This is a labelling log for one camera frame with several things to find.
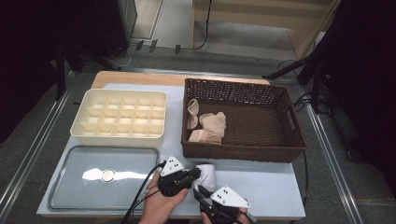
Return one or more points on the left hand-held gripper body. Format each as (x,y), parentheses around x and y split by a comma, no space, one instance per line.
(172,165)

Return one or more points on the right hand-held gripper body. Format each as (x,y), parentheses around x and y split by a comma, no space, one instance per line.
(229,197)

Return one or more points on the white sock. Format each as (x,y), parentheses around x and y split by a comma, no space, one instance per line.
(204,184)
(208,174)

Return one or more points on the thin peach sock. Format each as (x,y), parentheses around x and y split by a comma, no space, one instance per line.
(193,113)
(202,137)

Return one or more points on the clear plastic box lid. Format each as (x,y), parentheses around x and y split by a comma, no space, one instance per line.
(130,186)

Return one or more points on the cream divided storage box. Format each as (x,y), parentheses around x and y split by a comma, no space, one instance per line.
(124,115)

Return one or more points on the brown wicker basket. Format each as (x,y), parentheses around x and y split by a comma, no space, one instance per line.
(258,124)

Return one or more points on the person's right hand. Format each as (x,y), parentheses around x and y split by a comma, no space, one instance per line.
(246,216)

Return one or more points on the person's left hand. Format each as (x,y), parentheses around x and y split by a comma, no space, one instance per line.
(158,208)

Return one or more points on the black tripod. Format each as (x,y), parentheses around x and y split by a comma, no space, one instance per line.
(286,70)

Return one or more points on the black metal stand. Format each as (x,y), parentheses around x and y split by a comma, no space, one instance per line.
(60,77)

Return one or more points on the dark metal cabinet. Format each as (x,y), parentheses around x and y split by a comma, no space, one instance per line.
(129,15)

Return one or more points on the black curtain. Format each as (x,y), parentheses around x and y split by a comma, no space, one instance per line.
(367,93)
(25,62)

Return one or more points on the light wooden shelf unit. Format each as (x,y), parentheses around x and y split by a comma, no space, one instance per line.
(249,7)

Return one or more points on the aluminium frame rail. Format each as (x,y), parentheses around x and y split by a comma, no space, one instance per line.
(34,146)
(330,161)
(218,74)

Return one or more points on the small dark floor bracket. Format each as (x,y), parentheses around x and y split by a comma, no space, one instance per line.
(177,48)
(153,45)
(139,45)

